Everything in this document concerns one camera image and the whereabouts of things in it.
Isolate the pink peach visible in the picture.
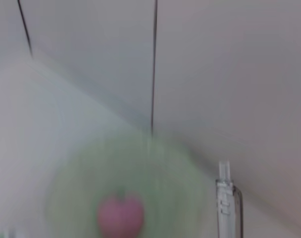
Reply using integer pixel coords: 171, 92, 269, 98
97, 187, 145, 238

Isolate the clear grey-grip ballpoint pen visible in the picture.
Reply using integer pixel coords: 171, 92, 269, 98
215, 160, 245, 238

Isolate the green glass fruit plate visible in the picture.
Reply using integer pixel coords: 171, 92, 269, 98
45, 128, 210, 238

